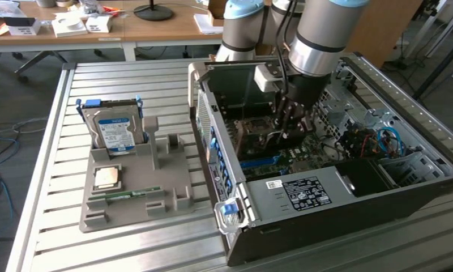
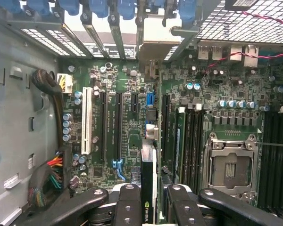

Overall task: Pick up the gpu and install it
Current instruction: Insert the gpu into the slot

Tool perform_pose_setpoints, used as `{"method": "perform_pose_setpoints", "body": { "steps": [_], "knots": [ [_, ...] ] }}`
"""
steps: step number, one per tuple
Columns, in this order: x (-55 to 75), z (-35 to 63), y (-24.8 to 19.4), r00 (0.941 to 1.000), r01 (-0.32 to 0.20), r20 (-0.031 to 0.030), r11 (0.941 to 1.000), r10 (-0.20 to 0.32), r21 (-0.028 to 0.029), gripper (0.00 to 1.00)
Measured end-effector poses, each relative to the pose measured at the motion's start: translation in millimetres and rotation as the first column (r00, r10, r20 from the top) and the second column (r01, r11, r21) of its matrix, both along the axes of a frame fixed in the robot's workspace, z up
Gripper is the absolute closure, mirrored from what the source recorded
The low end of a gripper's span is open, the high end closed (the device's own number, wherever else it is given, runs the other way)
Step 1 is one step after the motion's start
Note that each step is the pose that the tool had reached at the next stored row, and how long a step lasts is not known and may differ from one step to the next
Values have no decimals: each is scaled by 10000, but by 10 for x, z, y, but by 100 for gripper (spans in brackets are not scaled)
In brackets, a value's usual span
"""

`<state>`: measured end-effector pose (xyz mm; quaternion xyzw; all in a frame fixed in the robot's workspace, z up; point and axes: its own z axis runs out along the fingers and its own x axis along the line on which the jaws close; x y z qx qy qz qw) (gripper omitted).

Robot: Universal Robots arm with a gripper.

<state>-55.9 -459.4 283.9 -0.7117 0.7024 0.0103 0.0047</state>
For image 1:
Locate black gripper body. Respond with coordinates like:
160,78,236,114
286,73,332,111

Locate low-profile graphics card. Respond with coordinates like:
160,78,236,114
235,118,291,161

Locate CPU socket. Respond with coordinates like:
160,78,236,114
244,117,278,134

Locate green motherboard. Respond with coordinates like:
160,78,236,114
220,101,338,182

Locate perforated metal drive cage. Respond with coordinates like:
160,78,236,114
314,84,394,137

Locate blue expansion slot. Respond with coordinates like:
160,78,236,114
242,155,284,170

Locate black plastic shroud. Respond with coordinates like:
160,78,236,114
335,158,400,198

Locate grey power supply unit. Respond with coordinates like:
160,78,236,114
247,166,355,223

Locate wooden cabinet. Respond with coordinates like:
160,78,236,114
339,0,427,69

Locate white paper stack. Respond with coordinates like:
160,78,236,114
195,13,226,35

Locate metal disk bay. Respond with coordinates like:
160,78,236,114
379,150,453,189

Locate blue case latch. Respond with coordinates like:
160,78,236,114
219,198,239,219

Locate brown cardboard box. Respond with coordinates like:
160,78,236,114
207,0,228,20

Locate black open PC case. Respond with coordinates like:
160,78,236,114
188,52,453,267

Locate grey parts rack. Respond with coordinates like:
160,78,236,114
78,115,196,233

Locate hard disk in blue caddy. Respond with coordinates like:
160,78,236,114
76,95,144,156

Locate wooden desk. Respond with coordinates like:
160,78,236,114
0,0,228,83

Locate green RAM stick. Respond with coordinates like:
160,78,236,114
104,185,163,201

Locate black lamp base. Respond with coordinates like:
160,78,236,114
134,0,175,22

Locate CPU chip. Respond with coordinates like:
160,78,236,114
94,167,122,191

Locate orange packet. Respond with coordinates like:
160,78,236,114
104,5,127,17

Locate white box with label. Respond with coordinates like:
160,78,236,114
86,16,112,33

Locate white box under tape roll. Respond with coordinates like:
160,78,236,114
52,12,88,38

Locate white tape roll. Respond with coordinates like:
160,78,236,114
56,16,84,31

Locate black and white box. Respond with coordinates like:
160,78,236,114
3,17,43,36

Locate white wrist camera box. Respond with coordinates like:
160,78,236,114
254,63,288,93

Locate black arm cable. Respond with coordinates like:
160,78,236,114
275,0,302,96

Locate blue wire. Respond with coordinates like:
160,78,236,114
376,126,407,159

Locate white floor cable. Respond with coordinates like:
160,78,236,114
0,117,48,134

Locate blue floor cable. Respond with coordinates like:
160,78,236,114
0,124,20,241

